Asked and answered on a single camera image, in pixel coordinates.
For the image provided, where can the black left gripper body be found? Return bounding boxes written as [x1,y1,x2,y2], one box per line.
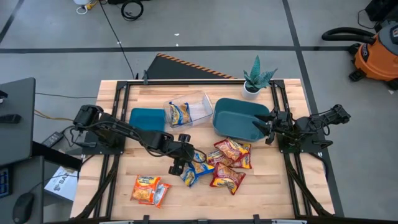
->
[172,141,197,163]

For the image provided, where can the black mat with hazard stripes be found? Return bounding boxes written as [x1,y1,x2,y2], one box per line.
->
[146,53,237,80]

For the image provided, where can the clear plastic bin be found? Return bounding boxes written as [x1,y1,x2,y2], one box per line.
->
[163,90,215,130]

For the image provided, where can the white plant pot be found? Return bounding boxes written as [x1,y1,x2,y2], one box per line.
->
[241,81,261,101]

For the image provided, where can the long black floor cable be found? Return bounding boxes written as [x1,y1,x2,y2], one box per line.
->
[98,0,137,80]

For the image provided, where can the coiled black floor cable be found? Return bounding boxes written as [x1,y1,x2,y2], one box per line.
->
[120,0,144,22]

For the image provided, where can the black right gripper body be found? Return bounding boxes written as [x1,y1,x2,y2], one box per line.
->
[265,108,295,146]

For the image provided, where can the white cardboard box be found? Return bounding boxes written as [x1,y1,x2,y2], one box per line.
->
[44,166,78,202]

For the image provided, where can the yellow floor cable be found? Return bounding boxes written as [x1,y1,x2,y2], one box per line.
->
[34,109,74,122]

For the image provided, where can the black power adapter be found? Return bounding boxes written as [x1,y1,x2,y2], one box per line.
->
[42,131,65,147]

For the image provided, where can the black vacuum hose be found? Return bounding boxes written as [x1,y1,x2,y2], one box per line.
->
[322,27,377,44]

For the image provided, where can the small teal plastic bin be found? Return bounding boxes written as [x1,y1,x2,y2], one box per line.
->
[129,108,167,133]

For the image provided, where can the black aluminium table frame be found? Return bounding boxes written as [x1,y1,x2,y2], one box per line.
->
[74,79,335,224]

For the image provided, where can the green snake plant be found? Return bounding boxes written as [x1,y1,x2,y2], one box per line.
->
[243,55,279,93]

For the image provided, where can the black case with cable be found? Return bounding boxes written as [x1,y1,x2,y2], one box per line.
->
[357,0,398,30]

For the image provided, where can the red Maruchan noodle pack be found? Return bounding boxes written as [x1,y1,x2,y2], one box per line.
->
[209,162,247,196]
[231,143,252,170]
[206,149,233,167]
[213,138,252,162]

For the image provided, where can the black remote on desk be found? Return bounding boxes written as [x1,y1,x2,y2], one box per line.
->
[0,114,22,124]

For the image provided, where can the black computer mouse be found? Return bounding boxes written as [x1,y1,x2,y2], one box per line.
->
[12,192,35,224]

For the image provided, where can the black device with blue keys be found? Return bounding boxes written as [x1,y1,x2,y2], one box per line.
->
[0,166,13,198]

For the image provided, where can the orange shop vacuum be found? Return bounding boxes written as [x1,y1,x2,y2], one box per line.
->
[348,23,398,91]

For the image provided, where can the large grey-blue plastic bin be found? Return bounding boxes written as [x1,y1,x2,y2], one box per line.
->
[212,98,271,143]

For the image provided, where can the white cable loop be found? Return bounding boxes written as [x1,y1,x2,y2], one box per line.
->
[73,0,91,16]

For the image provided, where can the dark grey desk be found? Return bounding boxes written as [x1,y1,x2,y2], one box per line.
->
[0,77,37,166]

